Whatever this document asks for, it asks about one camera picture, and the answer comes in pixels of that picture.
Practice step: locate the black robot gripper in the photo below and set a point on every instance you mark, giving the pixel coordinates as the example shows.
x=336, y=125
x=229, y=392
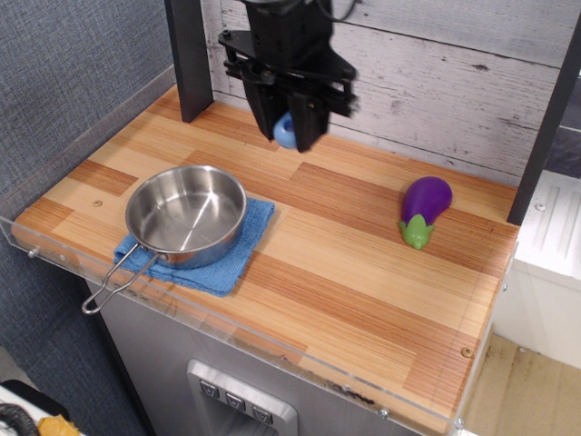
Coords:
x=285, y=61

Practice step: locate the blue spoon with grey bowl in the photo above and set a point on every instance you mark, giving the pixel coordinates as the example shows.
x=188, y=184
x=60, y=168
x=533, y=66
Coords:
x=284, y=133

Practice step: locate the stainless steel pan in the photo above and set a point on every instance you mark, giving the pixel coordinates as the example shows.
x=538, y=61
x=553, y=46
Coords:
x=186, y=217

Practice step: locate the purple toy eggplant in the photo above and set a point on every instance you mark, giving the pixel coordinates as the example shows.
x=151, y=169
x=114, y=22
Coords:
x=424, y=201

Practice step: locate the blue cloth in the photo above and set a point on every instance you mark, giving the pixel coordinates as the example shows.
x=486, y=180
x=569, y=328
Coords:
x=220, y=277

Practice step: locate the grey toy fridge cabinet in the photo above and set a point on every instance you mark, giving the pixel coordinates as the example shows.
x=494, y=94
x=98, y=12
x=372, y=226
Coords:
x=325, y=358

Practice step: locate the silver dispenser panel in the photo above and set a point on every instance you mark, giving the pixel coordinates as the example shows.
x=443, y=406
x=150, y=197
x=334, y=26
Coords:
x=242, y=398

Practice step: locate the clear acrylic table guard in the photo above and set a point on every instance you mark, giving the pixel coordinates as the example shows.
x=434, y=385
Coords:
x=336, y=225

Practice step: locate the white toy sink unit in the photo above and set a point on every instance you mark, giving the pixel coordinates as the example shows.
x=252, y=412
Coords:
x=538, y=306

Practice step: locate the yellow tape object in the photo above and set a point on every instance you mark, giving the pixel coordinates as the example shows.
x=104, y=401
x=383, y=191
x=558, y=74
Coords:
x=57, y=426

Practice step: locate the dark left post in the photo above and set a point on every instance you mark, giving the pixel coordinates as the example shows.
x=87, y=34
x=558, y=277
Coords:
x=190, y=57

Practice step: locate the dark post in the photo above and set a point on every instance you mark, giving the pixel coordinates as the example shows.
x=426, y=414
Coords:
x=190, y=57
x=546, y=134

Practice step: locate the dark right post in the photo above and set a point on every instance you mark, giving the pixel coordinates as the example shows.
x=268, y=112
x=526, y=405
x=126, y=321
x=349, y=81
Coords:
x=546, y=134

